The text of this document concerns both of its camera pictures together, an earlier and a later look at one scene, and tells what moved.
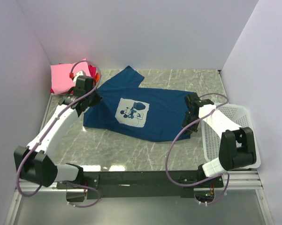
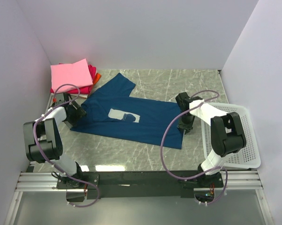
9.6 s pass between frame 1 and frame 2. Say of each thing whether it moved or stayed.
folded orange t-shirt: stayed
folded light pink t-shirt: stayed
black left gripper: moved
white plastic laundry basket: stayed
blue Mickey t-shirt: moved
